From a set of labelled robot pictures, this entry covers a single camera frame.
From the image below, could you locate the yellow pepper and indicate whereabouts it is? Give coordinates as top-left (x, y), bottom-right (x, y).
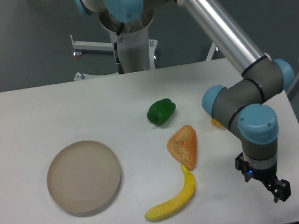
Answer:
top-left (211, 118), bottom-right (223, 129)

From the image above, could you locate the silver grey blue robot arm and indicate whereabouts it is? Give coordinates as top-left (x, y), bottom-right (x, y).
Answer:
top-left (74, 0), bottom-right (294, 201)

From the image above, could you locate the green pepper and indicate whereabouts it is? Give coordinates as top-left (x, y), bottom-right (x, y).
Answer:
top-left (147, 98), bottom-right (176, 126)

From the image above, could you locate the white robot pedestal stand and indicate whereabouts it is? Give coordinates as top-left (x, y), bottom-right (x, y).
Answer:
top-left (66, 0), bottom-right (225, 81)

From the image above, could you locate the orange triangular pastry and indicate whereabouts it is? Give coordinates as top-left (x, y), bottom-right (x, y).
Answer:
top-left (167, 125), bottom-right (198, 171)

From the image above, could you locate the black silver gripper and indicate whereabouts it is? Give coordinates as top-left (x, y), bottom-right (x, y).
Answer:
top-left (235, 152), bottom-right (291, 203)

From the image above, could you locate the black cable on pedestal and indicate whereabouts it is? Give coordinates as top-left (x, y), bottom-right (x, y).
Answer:
top-left (111, 22), bottom-right (130, 75)

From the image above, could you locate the yellow banana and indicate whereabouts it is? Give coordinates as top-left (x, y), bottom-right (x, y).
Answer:
top-left (144, 164), bottom-right (196, 222)

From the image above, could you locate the beige round plate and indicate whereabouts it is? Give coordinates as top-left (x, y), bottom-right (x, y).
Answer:
top-left (46, 140), bottom-right (122, 217)

